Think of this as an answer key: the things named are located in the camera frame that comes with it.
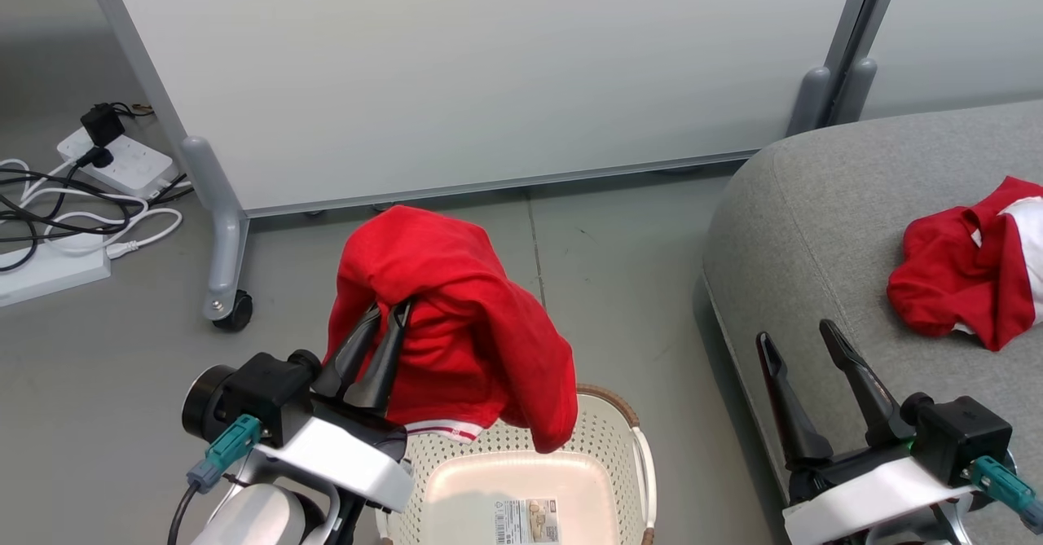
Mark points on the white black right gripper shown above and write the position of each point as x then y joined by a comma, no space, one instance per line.
855,500

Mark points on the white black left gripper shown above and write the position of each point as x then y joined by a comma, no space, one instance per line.
350,455

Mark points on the red and white garment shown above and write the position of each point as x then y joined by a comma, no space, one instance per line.
953,276

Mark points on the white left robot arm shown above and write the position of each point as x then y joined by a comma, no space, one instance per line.
253,520

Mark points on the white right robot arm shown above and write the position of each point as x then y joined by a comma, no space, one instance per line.
937,529

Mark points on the grey fabric sofa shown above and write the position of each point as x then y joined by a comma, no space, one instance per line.
815,227

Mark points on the black caster wheel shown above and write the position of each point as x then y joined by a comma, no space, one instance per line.
236,313

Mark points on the grey panel stand leg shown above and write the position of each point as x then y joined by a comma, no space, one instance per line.
220,227

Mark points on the printed basket label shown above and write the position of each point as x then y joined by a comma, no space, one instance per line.
525,522

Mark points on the beige perforated laundry basket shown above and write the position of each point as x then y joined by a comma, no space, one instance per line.
603,447

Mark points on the grey panel foot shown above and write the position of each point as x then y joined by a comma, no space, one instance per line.
855,89
809,101

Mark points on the large white partition panel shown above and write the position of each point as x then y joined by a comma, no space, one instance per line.
489,64

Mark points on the long white power strip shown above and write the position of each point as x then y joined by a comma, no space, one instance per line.
49,272

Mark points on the black power adapter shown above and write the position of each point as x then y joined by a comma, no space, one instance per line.
102,124

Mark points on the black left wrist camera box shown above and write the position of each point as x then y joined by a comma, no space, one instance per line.
261,390

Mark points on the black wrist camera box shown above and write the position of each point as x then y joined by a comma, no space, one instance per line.
961,435
261,390

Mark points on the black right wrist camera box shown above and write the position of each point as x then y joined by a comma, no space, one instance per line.
961,435

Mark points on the teal left camera connector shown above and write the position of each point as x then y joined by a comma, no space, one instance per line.
228,447

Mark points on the teal camera connector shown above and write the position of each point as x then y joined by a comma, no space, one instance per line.
228,447
1002,484

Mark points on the teal right camera connector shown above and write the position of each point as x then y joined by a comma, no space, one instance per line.
1002,484

